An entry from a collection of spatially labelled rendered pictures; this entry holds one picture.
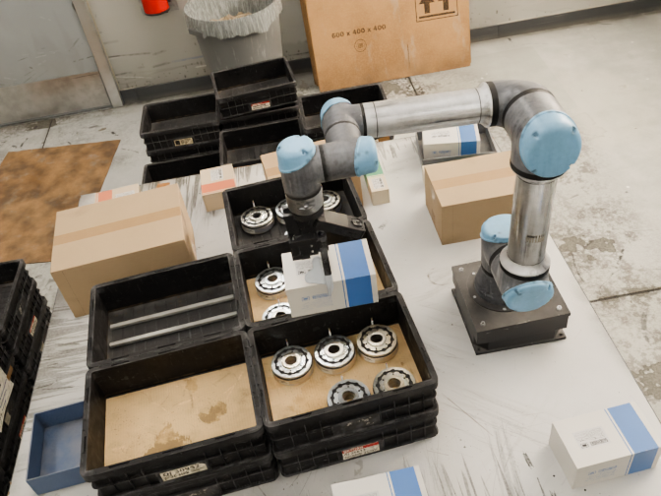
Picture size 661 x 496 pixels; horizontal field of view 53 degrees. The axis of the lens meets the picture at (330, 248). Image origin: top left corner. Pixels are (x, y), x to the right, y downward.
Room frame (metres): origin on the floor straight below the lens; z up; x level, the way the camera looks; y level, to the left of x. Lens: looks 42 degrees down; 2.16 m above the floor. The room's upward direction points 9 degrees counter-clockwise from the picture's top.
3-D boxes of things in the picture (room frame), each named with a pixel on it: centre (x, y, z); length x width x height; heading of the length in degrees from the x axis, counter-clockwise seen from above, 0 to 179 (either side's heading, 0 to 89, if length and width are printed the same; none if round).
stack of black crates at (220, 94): (3.08, 0.25, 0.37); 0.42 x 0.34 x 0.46; 91
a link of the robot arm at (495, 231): (1.23, -0.44, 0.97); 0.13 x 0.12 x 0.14; 1
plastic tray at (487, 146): (2.04, -0.52, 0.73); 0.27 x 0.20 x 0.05; 85
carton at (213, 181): (2.01, 0.37, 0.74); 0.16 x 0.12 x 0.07; 5
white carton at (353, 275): (1.09, 0.01, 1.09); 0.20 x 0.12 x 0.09; 91
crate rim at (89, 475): (0.95, 0.42, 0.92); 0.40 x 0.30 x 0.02; 97
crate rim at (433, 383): (1.00, 0.02, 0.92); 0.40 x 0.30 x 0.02; 97
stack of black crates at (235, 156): (2.68, 0.24, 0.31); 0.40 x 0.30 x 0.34; 91
